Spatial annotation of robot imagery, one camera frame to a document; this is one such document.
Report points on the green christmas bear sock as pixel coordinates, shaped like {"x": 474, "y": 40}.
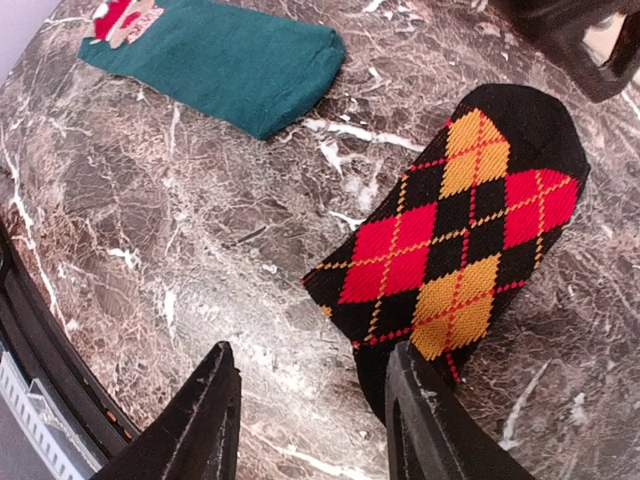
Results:
{"x": 258, "y": 72}

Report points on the white slotted cable duct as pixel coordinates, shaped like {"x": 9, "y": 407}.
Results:
{"x": 39, "y": 441}

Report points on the black red yellow argyle sock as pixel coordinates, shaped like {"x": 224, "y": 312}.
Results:
{"x": 458, "y": 236}

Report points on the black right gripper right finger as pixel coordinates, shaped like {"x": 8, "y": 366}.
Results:
{"x": 430, "y": 435}

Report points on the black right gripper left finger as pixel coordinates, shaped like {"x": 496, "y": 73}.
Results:
{"x": 197, "y": 435}

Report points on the black front table rail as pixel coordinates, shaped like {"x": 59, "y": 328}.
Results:
{"x": 42, "y": 351}

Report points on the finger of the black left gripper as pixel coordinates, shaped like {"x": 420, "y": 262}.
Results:
{"x": 558, "y": 29}

